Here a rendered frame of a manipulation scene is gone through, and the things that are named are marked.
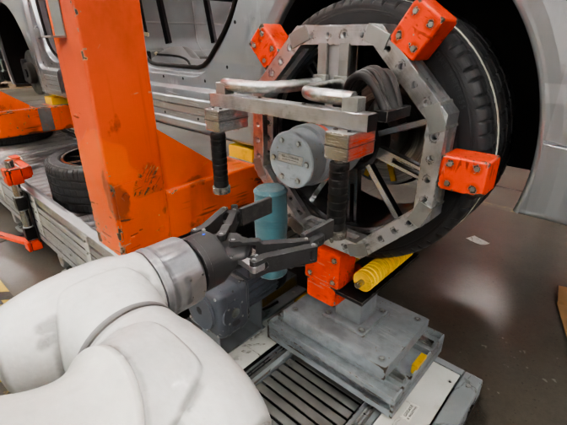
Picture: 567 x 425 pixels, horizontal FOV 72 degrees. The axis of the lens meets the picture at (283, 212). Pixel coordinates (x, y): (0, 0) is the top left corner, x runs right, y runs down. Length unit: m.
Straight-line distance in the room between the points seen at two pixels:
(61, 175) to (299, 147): 1.58
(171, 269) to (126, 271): 0.05
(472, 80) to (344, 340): 0.82
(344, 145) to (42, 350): 0.50
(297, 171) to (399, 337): 0.71
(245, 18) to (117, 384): 1.22
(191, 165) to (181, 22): 2.45
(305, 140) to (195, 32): 2.91
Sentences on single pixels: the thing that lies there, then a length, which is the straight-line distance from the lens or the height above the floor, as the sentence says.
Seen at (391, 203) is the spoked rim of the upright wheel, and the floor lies 0.71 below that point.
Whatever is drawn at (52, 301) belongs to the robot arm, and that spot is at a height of 0.88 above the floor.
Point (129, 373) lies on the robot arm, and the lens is 0.30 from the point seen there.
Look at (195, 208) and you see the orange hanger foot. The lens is 1.27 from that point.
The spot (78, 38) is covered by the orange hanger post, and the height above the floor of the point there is 1.09.
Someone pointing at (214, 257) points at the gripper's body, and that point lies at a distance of 0.49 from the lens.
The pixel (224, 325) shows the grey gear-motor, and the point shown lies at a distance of 1.25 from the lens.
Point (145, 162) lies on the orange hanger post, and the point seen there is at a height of 0.78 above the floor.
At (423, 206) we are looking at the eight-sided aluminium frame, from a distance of 0.87.
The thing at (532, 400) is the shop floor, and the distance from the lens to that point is 1.65.
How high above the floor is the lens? 1.10
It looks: 24 degrees down
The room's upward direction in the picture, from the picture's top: straight up
